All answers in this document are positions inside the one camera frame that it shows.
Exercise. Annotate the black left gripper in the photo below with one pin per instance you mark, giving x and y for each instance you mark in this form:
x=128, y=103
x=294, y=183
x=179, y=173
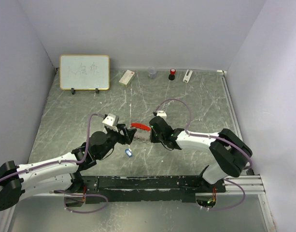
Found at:
x=130, y=134

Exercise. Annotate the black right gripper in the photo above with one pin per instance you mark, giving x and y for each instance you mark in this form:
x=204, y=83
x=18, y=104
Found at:
x=153, y=139

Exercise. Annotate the blue tagged key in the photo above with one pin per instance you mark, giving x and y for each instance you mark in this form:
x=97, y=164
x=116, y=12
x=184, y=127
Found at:
x=129, y=152

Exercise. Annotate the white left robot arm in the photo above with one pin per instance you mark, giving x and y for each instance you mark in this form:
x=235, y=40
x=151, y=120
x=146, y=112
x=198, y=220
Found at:
x=18, y=182

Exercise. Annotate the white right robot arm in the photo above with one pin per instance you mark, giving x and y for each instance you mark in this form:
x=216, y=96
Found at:
x=229, y=151

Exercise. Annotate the white cardboard box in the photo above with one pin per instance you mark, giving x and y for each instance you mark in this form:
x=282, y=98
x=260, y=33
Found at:
x=127, y=78

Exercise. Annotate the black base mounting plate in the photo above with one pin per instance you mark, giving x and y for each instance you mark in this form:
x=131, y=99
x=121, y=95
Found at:
x=182, y=188

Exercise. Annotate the clear jar of paperclips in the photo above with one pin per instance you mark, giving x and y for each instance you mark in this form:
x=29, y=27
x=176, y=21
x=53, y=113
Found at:
x=152, y=72

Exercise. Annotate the red black stamp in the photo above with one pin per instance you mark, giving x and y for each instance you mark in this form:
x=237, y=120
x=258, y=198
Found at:
x=172, y=74

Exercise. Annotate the black whiteboard stand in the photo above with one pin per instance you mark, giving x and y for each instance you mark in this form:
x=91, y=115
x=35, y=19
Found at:
x=95, y=90

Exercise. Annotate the white stapler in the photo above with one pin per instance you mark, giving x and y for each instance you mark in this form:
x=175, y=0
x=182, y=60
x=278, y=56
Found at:
x=187, y=76

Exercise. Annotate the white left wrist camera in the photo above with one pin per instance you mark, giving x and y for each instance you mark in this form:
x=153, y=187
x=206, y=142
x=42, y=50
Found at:
x=111, y=121

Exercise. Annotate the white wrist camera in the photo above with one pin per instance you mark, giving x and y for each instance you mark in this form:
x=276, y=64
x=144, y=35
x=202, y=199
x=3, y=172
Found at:
x=161, y=114
x=111, y=121

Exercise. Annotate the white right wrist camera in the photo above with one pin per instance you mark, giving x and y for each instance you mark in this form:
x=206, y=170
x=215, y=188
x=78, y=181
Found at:
x=161, y=114

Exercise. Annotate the small whiteboard yellow frame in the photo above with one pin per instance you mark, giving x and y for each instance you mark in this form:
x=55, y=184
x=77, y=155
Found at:
x=84, y=72

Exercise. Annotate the aluminium rail frame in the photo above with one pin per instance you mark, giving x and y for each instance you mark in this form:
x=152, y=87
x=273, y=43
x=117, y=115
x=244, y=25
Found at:
x=250, y=184

